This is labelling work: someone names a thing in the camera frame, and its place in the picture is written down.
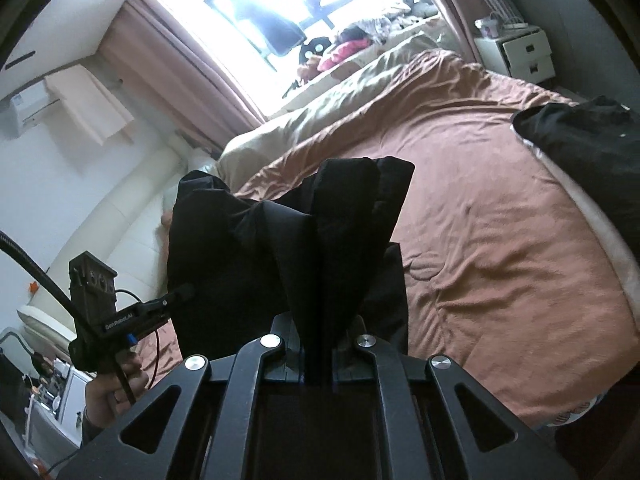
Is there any rust brown bed sheet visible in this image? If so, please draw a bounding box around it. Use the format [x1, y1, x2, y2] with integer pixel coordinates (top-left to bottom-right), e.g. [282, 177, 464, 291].
[134, 48, 640, 428]

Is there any white rack on cabinet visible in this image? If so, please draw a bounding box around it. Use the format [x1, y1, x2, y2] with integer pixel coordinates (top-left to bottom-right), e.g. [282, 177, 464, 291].
[483, 0, 528, 29]

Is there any person's left hand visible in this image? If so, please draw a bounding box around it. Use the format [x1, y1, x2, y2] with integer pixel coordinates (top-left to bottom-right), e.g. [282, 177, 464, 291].
[84, 352, 149, 430]

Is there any folded black clothes pile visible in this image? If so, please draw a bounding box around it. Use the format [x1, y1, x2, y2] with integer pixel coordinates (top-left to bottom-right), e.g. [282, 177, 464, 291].
[512, 96, 639, 223]

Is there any white air conditioner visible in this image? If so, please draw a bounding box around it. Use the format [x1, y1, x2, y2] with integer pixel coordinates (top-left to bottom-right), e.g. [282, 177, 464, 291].
[9, 79, 60, 136]

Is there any clothes clutter on windowsill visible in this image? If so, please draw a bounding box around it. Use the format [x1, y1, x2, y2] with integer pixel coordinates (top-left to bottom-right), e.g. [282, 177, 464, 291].
[282, 1, 449, 100]

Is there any white folded blanket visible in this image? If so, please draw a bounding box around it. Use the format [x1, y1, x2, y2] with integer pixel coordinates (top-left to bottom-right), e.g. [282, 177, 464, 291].
[515, 134, 639, 318]

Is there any cream padded headboard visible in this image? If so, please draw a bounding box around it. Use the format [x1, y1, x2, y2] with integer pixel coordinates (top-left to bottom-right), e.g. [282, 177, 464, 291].
[16, 146, 222, 346]

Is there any black cable right camera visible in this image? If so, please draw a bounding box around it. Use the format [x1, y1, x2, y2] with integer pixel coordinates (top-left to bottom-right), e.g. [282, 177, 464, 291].
[0, 231, 76, 321]

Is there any white bedside cabinet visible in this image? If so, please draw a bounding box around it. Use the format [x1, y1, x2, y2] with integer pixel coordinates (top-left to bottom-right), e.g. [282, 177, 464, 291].
[474, 26, 555, 84]

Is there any pink curtain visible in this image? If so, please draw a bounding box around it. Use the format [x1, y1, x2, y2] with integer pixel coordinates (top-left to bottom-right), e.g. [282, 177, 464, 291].
[99, 0, 266, 152]

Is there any beige duvet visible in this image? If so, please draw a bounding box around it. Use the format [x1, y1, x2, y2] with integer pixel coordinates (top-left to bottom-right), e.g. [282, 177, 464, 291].
[216, 15, 462, 192]

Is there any large black garment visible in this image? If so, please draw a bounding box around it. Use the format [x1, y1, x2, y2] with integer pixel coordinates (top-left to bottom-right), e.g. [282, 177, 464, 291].
[167, 157, 414, 359]

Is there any grey wardrobe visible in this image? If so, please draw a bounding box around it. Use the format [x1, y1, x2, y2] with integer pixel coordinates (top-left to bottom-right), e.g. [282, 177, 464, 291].
[512, 0, 639, 110]

